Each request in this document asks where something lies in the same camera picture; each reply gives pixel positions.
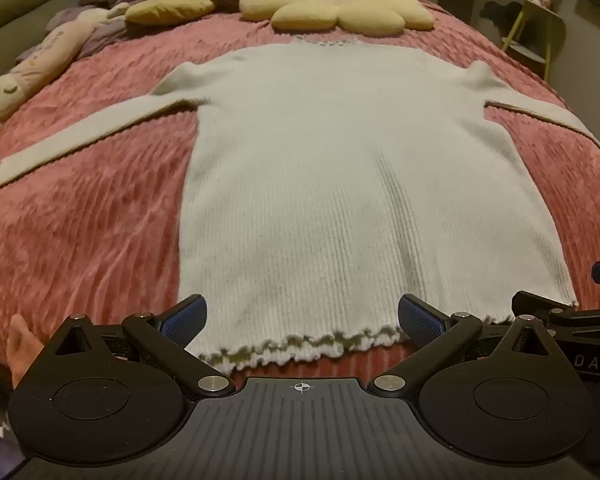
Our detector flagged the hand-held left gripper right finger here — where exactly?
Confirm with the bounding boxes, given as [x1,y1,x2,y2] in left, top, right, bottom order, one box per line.
[370,293,562,398]

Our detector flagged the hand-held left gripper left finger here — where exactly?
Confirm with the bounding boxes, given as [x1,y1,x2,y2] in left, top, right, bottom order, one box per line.
[45,294,237,399]

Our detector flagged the white knit sweater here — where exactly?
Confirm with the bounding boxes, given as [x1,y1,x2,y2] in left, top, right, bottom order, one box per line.
[0,35,600,367]

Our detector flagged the pink ribbed blanket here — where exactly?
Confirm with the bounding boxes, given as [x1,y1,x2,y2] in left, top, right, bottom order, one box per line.
[0,0,600,396]

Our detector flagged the yellow-legged side table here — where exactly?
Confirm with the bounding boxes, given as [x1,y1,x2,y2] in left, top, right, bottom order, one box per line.
[500,0,567,82]

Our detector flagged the black object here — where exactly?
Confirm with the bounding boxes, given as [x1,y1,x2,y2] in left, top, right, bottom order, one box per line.
[482,1,524,37]

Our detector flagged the long beige plush toy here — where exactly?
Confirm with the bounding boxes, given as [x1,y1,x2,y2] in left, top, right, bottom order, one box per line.
[0,2,131,124]

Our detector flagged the green padded headboard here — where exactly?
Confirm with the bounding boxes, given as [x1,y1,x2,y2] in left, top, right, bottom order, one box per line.
[0,0,79,87]

